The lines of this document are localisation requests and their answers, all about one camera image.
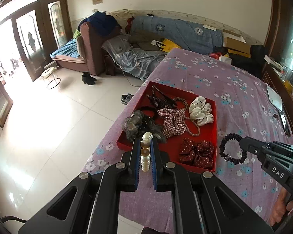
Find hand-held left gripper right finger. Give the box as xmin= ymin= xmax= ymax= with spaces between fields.
xmin=150 ymin=138 xmax=275 ymax=234

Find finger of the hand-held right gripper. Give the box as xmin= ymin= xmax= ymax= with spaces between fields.
xmin=240 ymin=136 xmax=268 ymax=159

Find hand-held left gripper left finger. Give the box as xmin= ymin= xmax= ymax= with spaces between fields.
xmin=18 ymin=138 xmax=141 ymax=234

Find white pearl bracelet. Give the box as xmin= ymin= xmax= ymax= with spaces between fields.
xmin=140 ymin=132 xmax=153 ymax=172

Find red tray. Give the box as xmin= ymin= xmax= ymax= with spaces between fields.
xmin=116 ymin=81 xmax=218 ymax=173

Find black beaded hair tie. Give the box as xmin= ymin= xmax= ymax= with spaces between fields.
xmin=219 ymin=134 xmax=248 ymax=164

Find grey scrunchie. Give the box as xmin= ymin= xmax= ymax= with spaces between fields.
xmin=122 ymin=110 xmax=167 ymax=144

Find red dotted scrunchie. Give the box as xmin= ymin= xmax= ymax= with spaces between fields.
xmin=179 ymin=138 xmax=215 ymax=168

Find red plaid scrunchie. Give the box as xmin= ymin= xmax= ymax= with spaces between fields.
xmin=157 ymin=108 xmax=187 ymax=139

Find pink bead necklace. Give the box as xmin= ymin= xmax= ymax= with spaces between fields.
xmin=172 ymin=97 xmax=201 ymax=136

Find black sparkly scrunchie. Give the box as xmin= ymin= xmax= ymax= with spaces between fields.
xmin=137 ymin=105 xmax=162 ymax=125

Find black glossy flat case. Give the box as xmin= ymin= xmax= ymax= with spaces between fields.
xmin=280 ymin=111 xmax=292 ymax=137

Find white paper envelope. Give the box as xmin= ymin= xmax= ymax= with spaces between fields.
xmin=266 ymin=83 xmax=284 ymax=112

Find white dotted scrunchie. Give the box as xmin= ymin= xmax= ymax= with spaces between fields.
xmin=188 ymin=96 xmax=214 ymax=126

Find pink floral bedsheet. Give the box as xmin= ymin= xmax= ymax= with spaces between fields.
xmin=80 ymin=47 xmax=293 ymax=232

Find black hair clips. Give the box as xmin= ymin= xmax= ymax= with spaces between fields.
xmin=146 ymin=85 xmax=179 ymax=109

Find grey sneaker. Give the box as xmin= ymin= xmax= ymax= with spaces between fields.
xmin=120 ymin=93 xmax=135 ymax=105

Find wooden cabinet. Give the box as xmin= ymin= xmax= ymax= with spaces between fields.
xmin=260 ymin=61 xmax=293 ymax=133

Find black clothing pile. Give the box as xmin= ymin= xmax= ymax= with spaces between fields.
xmin=231 ymin=44 xmax=268 ymax=78

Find red and white bag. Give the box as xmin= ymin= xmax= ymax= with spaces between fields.
xmin=209 ymin=51 xmax=232 ymax=65

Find cardboard box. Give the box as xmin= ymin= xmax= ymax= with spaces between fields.
xmin=223 ymin=36 xmax=252 ymax=54

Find grey patterned sofa sheet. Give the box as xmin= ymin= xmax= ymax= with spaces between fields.
xmin=101 ymin=34 xmax=169 ymax=82

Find brown armchair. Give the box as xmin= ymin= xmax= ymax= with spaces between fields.
xmin=51 ymin=21 xmax=122 ymax=76

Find yellow bag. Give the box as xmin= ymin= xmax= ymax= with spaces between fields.
xmin=150 ymin=38 xmax=183 ymax=53

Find olive cloth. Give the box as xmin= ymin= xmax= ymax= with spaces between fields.
xmin=129 ymin=33 xmax=164 ymax=51

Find blue-grey quilt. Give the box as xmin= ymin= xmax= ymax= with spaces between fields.
xmin=129 ymin=15 xmax=224 ymax=54

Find light blue cushion cloth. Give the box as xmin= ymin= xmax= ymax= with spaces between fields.
xmin=50 ymin=40 xmax=85 ymax=59

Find wooden framed mirror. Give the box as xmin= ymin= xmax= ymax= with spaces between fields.
xmin=0 ymin=61 xmax=14 ymax=129

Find dark blue cloth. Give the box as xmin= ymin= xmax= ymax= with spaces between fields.
xmin=78 ymin=11 xmax=121 ymax=37

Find wooden glass door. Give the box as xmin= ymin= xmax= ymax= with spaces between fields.
xmin=0 ymin=0 xmax=74 ymax=82

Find small metal-ring stool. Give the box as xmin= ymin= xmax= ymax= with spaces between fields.
xmin=40 ymin=67 xmax=62 ymax=90

